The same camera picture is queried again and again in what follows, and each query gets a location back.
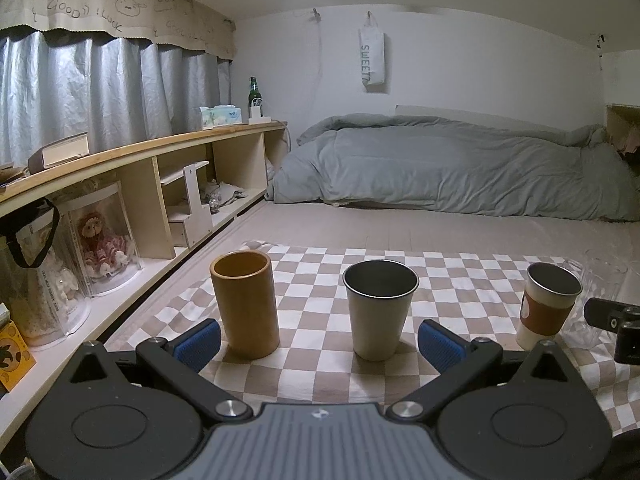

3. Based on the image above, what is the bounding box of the clear case with black strap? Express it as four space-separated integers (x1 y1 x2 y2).
0 199 93 352

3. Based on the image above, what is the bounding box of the checkered mat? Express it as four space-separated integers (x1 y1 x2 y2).
106 242 640 442

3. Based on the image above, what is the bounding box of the grey curtain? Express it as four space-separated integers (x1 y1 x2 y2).
0 27 234 167

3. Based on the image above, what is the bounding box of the thick book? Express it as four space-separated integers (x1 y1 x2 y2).
27 132 91 170

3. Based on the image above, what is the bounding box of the grey duvet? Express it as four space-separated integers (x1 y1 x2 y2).
267 113 640 224

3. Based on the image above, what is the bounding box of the wooden shelf unit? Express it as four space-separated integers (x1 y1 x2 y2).
0 120 290 413

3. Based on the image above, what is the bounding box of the white metal cup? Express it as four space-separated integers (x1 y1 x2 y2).
342 261 420 362

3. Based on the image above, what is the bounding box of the small wooden stand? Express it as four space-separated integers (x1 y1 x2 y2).
160 160 214 249

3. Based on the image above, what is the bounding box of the green glass bottle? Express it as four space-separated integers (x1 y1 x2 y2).
248 76 264 120

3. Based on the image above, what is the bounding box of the printed beige valance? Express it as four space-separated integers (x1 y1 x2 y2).
0 0 237 59

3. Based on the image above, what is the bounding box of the beige bed sheet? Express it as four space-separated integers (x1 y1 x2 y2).
102 200 640 341

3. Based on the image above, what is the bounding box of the yellow box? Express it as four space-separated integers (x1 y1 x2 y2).
0 324 38 394

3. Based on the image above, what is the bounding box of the cup with brown sleeve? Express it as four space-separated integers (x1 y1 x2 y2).
516 262 584 351

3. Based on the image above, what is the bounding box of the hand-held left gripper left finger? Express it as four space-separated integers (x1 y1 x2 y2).
67 319 254 424

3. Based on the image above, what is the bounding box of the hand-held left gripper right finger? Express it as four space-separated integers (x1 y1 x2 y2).
387 319 576 424

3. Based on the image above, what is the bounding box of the tissue box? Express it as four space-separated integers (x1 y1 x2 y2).
198 105 243 130

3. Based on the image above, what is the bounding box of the clear plastic cup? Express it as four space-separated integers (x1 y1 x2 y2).
560 259 632 348

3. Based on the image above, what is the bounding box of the doll in clear case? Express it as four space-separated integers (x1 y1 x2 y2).
64 182 144 297

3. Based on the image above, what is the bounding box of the brown cardboard box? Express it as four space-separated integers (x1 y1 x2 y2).
606 104 640 162

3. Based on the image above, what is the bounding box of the bamboo cup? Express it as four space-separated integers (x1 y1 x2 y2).
209 251 281 360

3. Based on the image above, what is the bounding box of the grey cloth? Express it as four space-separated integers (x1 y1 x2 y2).
199 179 252 212

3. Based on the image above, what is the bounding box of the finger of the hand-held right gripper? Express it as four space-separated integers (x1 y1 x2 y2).
583 297 628 332

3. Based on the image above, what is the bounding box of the white hanging bag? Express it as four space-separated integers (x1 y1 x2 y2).
357 11 389 94

